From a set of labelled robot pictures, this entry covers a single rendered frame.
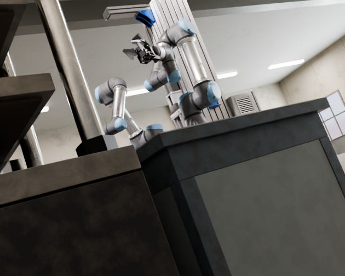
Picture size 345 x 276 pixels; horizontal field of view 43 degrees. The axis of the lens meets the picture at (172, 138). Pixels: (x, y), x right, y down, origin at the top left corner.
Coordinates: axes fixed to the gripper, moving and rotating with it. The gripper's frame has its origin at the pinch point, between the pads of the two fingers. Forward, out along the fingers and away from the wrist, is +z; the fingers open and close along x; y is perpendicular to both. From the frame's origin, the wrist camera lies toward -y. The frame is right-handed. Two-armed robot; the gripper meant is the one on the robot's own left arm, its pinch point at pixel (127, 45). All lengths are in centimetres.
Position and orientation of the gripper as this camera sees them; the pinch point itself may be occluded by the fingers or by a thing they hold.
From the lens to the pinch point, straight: 220.0
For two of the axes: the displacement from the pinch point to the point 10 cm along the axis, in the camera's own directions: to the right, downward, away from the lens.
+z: -5.8, 0.5, -8.2
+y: 4.4, 8.6, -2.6
